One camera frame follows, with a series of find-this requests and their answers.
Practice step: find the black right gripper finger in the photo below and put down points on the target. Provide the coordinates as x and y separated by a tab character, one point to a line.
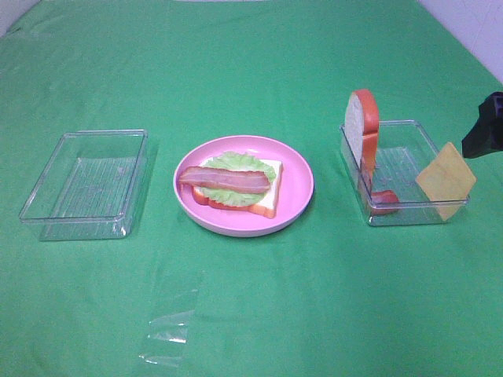
486	135

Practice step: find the toast bread slice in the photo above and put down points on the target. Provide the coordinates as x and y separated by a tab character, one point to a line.
271	198
361	126

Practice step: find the green lettuce leaf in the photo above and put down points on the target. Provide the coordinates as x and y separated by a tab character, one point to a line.
232	198

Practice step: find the yellow cheese slice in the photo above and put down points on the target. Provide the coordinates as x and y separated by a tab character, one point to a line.
447	178

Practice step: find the right clear plastic tray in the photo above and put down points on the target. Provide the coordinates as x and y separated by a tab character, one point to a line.
404	150

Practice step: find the clear plastic tray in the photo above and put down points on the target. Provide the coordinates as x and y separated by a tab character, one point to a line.
404	150
90	188

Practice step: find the pink round plate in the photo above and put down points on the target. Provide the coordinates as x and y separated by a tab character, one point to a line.
295	190

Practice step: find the clear plastic film sheet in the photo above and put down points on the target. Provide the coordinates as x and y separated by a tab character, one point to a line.
163	347

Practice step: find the left clear plastic tray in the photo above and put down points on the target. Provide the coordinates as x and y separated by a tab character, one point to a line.
90	188

